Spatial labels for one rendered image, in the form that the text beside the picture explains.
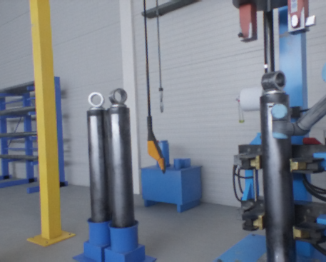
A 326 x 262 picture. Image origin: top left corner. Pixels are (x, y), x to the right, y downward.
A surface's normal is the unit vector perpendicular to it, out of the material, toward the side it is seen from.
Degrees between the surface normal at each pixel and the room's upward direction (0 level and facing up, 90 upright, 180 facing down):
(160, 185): 90
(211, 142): 90
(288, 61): 90
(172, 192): 90
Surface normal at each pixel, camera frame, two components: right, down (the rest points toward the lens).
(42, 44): 0.77, -0.03
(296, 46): -0.63, 0.04
